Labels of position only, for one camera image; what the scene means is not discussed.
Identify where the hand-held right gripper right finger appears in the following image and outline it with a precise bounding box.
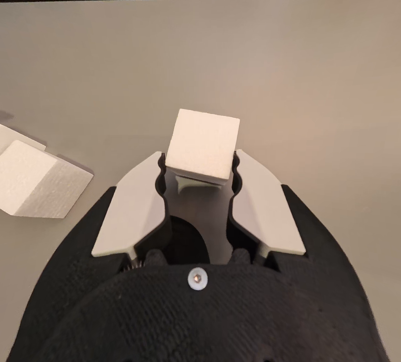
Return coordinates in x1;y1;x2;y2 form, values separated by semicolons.
226;149;307;267

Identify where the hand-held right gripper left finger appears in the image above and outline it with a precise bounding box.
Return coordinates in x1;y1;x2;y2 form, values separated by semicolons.
91;151;173;265

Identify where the white foam cube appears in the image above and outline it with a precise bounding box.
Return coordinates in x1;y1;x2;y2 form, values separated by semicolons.
0;123;47;153
0;140;94;219
165;108;241;186

